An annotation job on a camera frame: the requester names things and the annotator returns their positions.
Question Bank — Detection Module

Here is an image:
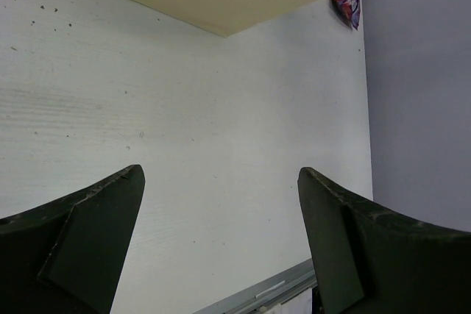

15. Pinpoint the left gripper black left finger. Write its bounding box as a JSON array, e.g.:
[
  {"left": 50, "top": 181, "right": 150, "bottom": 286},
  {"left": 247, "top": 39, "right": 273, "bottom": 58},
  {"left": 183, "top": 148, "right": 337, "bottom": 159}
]
[{"left": 1, "top": 165, "right": 145, "bottom": 313}]

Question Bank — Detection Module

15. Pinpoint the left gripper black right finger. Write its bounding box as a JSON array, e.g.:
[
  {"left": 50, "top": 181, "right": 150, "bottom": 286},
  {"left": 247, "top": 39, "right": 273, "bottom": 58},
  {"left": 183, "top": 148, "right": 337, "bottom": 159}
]
[{"left": 298, "top": 167, "right": 470, "bottom": 313}]

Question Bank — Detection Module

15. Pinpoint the purple snack pack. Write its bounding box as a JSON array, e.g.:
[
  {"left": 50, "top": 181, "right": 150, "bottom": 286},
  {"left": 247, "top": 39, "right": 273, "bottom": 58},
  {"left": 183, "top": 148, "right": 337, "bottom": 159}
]
[{"left": 330, "top": 0, "right": 361, "bottom": 30}]

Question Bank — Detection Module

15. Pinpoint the aluminium table frame rail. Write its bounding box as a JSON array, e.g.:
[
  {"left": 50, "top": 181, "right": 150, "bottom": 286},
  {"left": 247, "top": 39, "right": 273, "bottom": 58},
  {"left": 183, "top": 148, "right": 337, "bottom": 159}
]
[{"left": 196, "top": 259, "right": 317, "bottom": 314}]

